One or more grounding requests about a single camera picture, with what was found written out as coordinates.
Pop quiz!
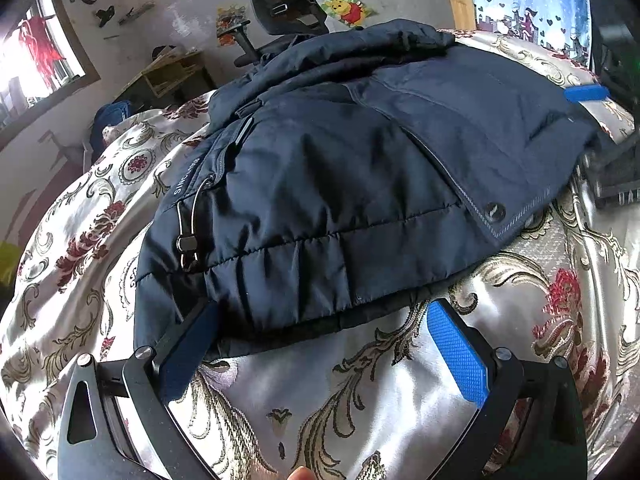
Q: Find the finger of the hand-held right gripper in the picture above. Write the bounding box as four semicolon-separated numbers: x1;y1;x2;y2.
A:
562;84;612;105

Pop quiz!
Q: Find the red hanging garment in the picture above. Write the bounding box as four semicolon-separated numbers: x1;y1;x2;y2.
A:
17;15;68;81

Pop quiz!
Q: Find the small colourful wall poster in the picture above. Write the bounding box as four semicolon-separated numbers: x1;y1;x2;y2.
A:
216;5;249;36

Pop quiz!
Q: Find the dark navy padded jacket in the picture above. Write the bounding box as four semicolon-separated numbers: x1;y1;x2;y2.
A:
134;18;608;361

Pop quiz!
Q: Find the wooden desk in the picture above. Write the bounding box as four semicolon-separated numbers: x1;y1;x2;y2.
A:
117;50;216;111

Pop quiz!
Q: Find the blue backpack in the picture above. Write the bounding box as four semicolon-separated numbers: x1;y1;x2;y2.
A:
90;101;132;148

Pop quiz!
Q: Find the yellow cloth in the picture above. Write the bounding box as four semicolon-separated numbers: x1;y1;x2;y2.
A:
0;242;18;286

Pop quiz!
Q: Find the light wooden cabinet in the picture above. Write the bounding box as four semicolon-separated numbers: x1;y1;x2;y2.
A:
442;0;478;31

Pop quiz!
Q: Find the floral satin bedspread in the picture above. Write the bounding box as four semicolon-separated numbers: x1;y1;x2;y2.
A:
0;27;640;480

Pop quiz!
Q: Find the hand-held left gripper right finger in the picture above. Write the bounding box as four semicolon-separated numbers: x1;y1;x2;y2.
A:
426;297;588;480

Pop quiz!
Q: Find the blue printed curtain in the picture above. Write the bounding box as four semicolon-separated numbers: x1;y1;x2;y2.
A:
467;0;593;68

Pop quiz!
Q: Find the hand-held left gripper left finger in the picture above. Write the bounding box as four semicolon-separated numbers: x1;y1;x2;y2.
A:
57;300;223;480

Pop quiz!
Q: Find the small wall shelf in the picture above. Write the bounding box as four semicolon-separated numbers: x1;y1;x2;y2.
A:
118;1;156;26

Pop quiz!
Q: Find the wooden framed window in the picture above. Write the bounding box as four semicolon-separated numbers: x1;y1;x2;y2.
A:
0;0;101;131

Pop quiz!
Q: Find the yellow bear wall poster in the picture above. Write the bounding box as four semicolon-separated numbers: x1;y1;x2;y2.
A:
320;0;371;28

